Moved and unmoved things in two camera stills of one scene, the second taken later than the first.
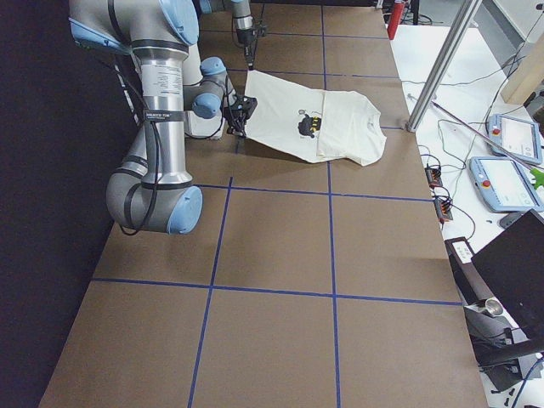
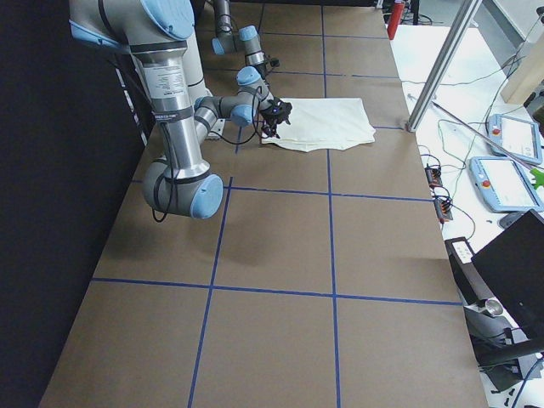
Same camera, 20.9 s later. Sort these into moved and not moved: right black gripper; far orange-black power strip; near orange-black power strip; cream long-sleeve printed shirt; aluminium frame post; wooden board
Moved: cream long-sleeve printed shirt; right black gripper
Not moved: wooden board; near orange-black power strip; far orange-black power strip; aluminium frame post
